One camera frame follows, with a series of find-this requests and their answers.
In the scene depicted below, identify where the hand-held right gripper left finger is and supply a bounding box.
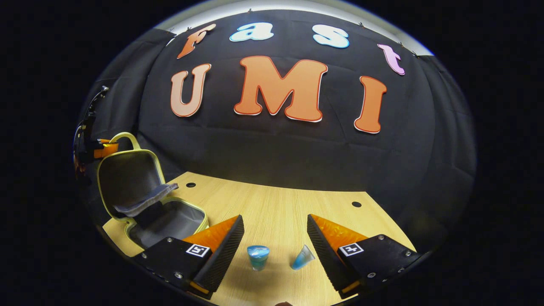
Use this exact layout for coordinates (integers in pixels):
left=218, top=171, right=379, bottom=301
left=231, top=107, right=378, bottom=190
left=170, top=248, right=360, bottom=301
left=134, top=215, right=245, bottom=298

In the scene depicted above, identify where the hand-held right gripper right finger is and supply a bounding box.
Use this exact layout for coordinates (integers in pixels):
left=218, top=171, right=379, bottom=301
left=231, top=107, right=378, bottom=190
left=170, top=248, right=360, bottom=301
left=307, top=214, right=421, bottom=299

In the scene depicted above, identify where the small pale blue tube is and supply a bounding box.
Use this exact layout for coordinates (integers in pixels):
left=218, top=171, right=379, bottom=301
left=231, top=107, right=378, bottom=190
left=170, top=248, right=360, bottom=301
left=291, top=244, right=316, bottom=270

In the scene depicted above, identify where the pale yellow small suitcase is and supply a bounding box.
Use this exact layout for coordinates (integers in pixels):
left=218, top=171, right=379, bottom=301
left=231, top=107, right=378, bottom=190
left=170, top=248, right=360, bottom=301
left=97, top=132, right=210, bottom=250

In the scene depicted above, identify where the blue capped clear bottle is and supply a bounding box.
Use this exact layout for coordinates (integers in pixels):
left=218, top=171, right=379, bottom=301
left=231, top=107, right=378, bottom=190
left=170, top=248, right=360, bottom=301
left=247, top=245, right=270, bottom=271

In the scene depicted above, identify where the black backdrop cloth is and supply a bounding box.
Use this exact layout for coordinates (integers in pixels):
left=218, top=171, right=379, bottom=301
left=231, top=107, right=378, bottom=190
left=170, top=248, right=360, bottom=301
left=76, top=9, right=476, bottom=238

